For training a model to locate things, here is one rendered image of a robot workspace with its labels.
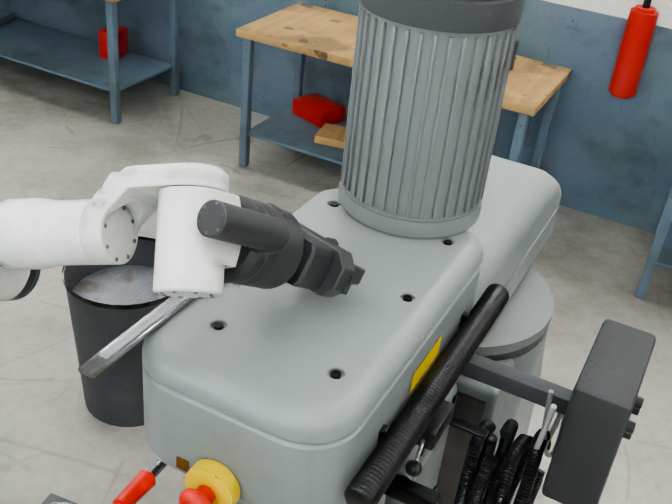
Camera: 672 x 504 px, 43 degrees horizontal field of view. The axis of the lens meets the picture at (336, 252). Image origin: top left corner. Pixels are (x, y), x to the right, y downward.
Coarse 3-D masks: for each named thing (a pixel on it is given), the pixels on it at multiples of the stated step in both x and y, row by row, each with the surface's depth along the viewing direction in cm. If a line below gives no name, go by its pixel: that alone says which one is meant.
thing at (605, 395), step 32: (608, 320) 130; (608, 352) 123; (640, 352) 124; (576, 384) 117; (608, 384) 117; (640, 384) 119; (576, 416) 118; (608, 416) 115; (576, 448) 120; (608, 448) 117; (576, 480) 122
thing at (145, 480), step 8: (160, 464) 100; (144, 472) 98; (152, 472) 99; (136, 480) 97; (144, 480) 97; (152, 480) 98; (128, 488) 96; (136, 488) 96; (144, 488) 97; (120, 496) 95; (128, 496) 95; (136, 496) 96
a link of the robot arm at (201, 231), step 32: (160, 192) 80; (192, 192) 78; (224, 192) 80; (160, 224) 79; (192, 224) 78; (224, 224) 75; (256, 224) 78; (160, 256) 78; (192, 256) 77; (224, 256) 80; (256, 256) 83; (160, 288) 78; (192, 288) 77
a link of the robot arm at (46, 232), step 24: (0, 216) 84; (24, 216) 83; (48, 216) 83; (72, 216) 82; (0, 240) 84; (24, 240) 83; (48, 240) 82; (72, 240) 82; (0, 264) 86; (24, 264) 85; (48, 264) 85; (72, 264) 84; (96, 264) 84; (0, 288) 89; (24, 288) 92
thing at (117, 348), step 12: (168, 300) 95; (180, 300) 95; (192, 300) 97; (156, 312) 93; (168, 312) 93; (144, 324) 91; (156, 324) 91; (120, 336) 89; (132, 336) 89; (144, 336) 90; (108, 348) 87; (120, 348) 87; (96, 360) 85; (108, 360) 86; (84, 372) 84; (96, 372) 84
